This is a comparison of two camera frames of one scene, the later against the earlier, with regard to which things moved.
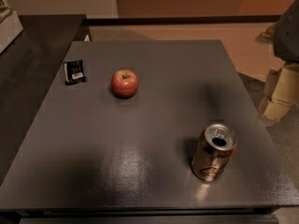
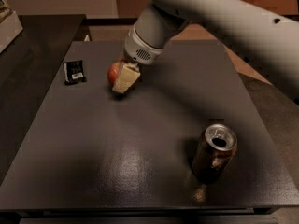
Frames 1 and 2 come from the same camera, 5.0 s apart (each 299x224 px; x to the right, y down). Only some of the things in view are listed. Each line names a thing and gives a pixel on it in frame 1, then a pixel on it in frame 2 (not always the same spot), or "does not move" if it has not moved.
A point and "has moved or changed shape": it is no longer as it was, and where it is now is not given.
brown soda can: x=214 y=152 does not move
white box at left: x=10 y=27 does not move
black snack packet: x=74 y=72 does not move
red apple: x=124 y=83 has moved or changed shape
